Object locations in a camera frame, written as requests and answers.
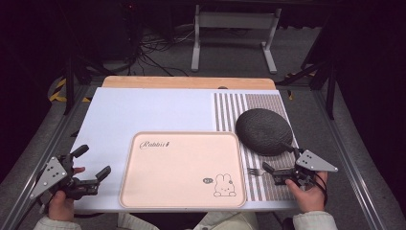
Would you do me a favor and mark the pink rabbit print tray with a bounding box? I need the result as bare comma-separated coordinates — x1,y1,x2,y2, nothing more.
118,130,248,210

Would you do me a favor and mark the black tripod stand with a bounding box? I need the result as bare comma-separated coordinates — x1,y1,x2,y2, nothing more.
275,58,337,122
62,47,108,117

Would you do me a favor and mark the white table mat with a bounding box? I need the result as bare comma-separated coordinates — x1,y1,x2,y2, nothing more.
72,87,301,214

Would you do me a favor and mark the person's right hand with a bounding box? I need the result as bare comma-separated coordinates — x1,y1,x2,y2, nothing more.
284,171,329,215

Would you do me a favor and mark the wooden table board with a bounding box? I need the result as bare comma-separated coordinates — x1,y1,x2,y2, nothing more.
101,75,278,91

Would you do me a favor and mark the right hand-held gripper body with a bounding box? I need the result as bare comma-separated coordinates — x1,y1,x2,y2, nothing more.
273,149,339,190

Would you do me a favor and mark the person's left hand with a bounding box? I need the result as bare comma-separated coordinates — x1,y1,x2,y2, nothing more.
47,166,86,223

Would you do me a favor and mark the bundle of black floor cables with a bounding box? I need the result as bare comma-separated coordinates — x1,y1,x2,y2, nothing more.
127,27,194,78

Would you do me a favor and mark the grey metal stand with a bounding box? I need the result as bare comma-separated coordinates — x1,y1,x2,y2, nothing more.
190,4,283,76

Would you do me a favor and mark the dark grey round woven pad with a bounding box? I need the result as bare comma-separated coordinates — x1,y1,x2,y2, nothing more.
235,107,294,157

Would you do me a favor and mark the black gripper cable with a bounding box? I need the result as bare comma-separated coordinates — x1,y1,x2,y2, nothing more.
313,172,329,207

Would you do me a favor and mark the dark computer tower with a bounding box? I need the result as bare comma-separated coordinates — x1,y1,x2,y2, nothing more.
103,0,144,65

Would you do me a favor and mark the grey striped placemat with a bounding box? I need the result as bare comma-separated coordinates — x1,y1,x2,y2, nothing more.
213,92,300,202

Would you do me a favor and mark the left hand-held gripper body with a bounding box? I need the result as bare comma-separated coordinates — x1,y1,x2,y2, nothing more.
30,153,101,201

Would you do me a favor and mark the small silver fork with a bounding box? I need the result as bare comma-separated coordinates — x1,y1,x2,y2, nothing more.
246,167,268,177

